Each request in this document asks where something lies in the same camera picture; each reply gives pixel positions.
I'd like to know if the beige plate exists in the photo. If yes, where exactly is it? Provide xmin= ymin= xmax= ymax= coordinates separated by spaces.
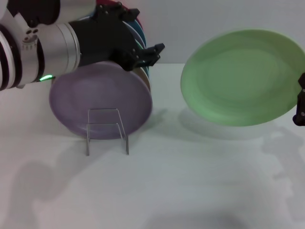
xmin=132 ymin=68 xmax=152 ymax=91

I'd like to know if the dark teal blue plate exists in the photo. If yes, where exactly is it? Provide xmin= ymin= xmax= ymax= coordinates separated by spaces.
xmin=132 ymin=19 xmax=146 ymax=43

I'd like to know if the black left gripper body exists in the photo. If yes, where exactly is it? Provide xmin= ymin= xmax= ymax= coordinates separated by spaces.
xmin=68 ymin=3 xmax=143 ymax=72

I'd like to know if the crimson red plate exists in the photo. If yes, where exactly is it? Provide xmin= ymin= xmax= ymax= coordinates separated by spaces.
xmin=96 ymin=0 xmax=143 ymax=31

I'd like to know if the lilac plate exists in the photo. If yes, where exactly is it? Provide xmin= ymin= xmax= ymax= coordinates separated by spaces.
xmin=49 ymin=61 xmax=153 ymax=140

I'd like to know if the light green plate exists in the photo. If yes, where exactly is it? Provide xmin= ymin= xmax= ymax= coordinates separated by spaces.
xmin=180 ymin=29 xmax=305 ymax=126

